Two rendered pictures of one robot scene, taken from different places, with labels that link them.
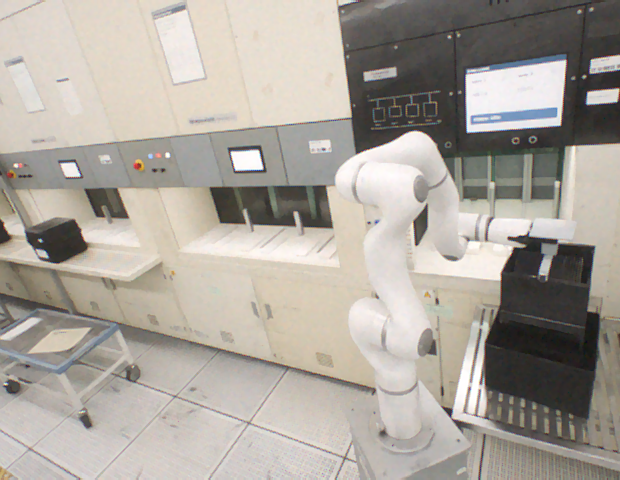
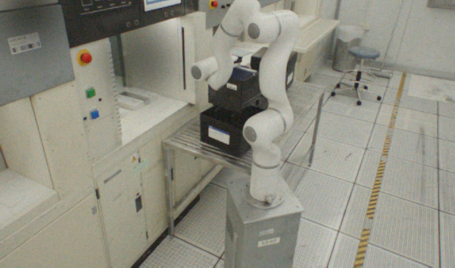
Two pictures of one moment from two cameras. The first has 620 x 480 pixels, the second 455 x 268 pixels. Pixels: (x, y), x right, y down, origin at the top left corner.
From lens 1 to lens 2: 1.51 m
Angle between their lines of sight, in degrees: 83
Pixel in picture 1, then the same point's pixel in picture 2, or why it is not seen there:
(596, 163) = (199, 22)
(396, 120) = (101, 3)
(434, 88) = not seen: outside the picture
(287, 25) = not seen: outside the picture
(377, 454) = (284, 208)
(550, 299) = (254, 85)
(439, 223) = (228, 61)
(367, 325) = (275, 125)
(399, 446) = (280, 196)
